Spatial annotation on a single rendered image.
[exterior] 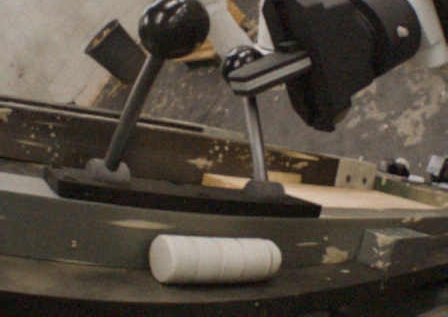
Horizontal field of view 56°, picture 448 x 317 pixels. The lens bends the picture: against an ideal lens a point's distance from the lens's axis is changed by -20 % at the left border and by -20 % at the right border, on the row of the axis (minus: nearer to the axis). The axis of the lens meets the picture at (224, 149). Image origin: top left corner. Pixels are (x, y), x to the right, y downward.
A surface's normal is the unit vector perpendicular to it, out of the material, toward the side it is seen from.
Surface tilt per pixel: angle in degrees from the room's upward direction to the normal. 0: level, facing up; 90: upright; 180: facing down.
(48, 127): 90
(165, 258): 31
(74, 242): 90
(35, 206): 90
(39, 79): 90
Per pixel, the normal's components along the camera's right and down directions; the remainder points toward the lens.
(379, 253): -0.81, -0.16
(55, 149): 0.54, 0.14
